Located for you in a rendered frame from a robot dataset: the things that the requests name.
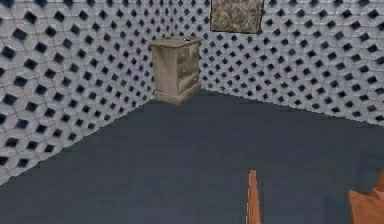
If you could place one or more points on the beige chest of drawers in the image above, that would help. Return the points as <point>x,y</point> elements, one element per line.
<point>173,70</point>

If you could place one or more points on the framed mottled grey picture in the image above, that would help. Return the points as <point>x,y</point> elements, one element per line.
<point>236,15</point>

